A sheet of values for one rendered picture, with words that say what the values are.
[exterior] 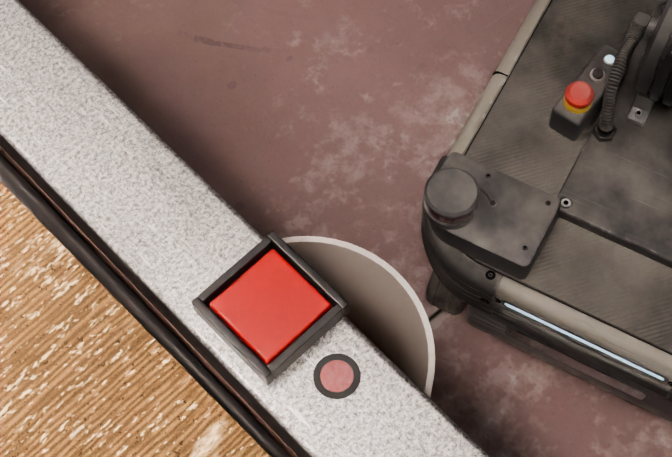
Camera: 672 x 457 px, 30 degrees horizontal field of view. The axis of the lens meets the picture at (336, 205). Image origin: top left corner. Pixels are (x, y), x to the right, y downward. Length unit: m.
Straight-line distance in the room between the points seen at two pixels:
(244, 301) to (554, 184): 0.88
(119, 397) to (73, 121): 0.23
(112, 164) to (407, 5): 1.23
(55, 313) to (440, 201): 0.78
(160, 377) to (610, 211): 0.92
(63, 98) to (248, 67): 1.10
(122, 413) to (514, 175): 0.94
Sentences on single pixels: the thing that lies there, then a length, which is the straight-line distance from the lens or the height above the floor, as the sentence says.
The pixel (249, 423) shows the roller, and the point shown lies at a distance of 0.84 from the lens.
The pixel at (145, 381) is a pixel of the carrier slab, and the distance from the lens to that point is 0.84.
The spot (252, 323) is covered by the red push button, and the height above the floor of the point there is 0.93.
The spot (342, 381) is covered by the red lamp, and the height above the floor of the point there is 0.92.
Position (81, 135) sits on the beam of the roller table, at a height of 0.91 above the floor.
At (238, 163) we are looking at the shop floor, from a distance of 1.96.
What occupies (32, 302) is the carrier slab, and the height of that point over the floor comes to 0.94.
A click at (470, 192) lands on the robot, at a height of 0.32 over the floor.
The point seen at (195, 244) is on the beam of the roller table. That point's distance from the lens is 0.89.
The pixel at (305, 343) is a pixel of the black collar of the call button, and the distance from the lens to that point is 0.84.
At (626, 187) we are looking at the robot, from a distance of 1.66.
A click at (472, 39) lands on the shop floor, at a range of 2.07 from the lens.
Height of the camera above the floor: 1.72
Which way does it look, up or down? 64 degrees down
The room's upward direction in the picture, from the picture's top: 4 degrees counter-clockwise
